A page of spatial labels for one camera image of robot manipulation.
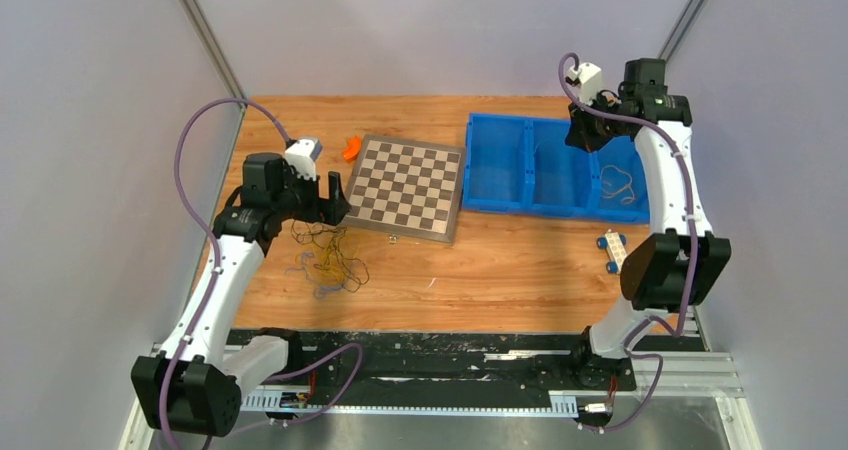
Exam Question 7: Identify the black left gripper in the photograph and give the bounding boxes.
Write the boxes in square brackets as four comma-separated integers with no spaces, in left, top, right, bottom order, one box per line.
[271,164,351,226]

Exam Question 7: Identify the black thin cable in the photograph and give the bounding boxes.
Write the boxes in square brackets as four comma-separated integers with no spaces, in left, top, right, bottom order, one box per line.
[288,218,371,296]

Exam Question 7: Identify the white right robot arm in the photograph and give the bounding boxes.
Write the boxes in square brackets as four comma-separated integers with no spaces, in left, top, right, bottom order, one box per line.
[558,52,731,388]

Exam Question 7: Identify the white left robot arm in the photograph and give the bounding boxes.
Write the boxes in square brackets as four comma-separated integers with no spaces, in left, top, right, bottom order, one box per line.
[131,152,351,439]

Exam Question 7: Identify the orange plastic piece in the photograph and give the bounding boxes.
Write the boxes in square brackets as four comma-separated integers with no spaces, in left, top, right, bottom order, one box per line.
[342,135,362,163]

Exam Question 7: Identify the blue plastic divided bin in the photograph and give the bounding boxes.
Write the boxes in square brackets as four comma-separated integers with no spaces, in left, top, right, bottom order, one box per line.
[463,113,650,224]

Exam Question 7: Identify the wooden chessboard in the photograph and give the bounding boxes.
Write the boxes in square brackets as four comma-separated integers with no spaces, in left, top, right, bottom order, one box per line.
[342,134,466,244]

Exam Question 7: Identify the white toy car blue wheels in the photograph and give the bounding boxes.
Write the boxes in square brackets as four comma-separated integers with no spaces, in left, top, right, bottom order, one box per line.
[596,230,628,274]

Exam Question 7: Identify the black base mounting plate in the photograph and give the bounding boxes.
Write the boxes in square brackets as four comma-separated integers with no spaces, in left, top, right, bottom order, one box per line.
[294,331,636,404]

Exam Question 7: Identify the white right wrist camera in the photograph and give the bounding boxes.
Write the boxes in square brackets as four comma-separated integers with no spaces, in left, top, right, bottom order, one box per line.
[565,62,604,105]

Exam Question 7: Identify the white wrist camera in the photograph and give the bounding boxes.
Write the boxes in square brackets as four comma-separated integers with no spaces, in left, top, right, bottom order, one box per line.
[283,137,323,181]
[565,62,604,105]

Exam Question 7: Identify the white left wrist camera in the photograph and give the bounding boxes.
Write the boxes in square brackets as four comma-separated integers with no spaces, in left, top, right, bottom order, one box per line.
[283,137,323,181]

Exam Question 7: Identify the white slotted cable duct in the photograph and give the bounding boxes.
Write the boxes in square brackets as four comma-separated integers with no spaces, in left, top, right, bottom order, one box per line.
[240,390,581,418]

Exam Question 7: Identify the right aluminium frame post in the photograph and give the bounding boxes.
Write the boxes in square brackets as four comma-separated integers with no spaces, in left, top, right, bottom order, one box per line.
[658,0,708,62]

